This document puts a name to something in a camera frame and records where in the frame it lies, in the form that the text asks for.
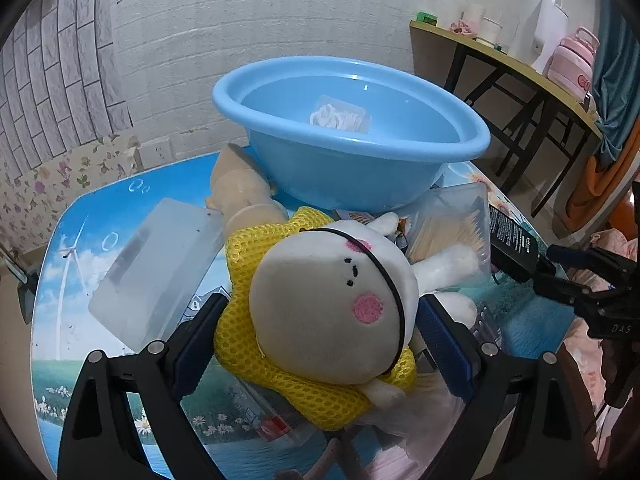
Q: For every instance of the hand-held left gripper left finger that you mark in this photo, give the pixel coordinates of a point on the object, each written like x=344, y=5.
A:
x=200, y=341

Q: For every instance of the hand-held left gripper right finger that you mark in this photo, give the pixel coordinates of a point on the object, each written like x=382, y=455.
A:
x=445, y=346

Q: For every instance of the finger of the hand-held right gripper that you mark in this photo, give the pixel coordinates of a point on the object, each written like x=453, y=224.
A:
x=560, y=287
x=575, y=256

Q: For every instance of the black power adapter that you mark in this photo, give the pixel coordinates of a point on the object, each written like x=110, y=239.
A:
x=512, y=245

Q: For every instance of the translucent plastic box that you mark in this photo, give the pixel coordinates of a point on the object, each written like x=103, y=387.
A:
x=150, y=270

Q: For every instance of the clear toothpick box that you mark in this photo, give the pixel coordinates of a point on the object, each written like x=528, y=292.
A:
x=450, y=230

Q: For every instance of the white plush toy yellow mesh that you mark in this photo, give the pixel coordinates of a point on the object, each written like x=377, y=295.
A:
x=310, y=300

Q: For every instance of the blue plastic basin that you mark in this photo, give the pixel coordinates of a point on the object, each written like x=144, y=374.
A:
x=350, y=180

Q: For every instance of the clear plastic bag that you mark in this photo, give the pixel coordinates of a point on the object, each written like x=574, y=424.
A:
x=425, y=410

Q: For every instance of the orange cloth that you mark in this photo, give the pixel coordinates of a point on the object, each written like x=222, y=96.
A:
x=595, y=190

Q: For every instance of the clear packet with red label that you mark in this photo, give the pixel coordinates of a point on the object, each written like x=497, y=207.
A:
x=270, y=427

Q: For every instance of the teal curtain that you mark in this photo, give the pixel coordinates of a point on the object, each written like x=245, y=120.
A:
x=615, y=85

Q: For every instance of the pink thermos bottle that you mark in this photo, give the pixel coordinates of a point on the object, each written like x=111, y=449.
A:
x=575, y=62

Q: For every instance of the wooden folding table black legs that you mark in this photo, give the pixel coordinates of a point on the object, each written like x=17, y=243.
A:
x=500, y=57

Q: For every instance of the white kettle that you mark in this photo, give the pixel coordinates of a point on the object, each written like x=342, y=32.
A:
x=542, y=30

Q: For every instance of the clear bag of white rings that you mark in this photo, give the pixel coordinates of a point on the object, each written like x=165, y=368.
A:
x=332, y=117

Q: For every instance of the small pink ornament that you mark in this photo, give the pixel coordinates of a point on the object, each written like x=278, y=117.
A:
x=462, y=26

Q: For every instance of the small green box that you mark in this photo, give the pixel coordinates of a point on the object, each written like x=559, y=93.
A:
x=426, y=18

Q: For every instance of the white wall outlet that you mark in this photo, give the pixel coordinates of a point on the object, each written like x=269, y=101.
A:
x=162, y=150

